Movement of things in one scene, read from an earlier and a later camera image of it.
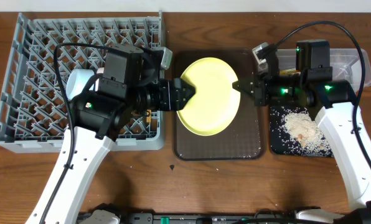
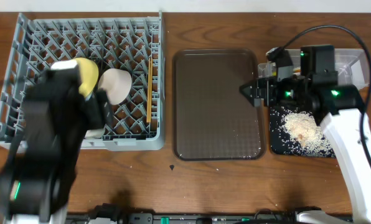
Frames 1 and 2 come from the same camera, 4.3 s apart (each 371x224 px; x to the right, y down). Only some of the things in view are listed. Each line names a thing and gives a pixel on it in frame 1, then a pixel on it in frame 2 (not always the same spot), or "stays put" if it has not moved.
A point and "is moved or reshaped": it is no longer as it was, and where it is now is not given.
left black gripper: [177, 94] -> [99, 106]
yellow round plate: [215, 104] is moved or reshaped
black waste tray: [293, 131] stays put
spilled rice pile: [302, 130] stays put
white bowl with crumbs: [100, 70] is moved or reshaped
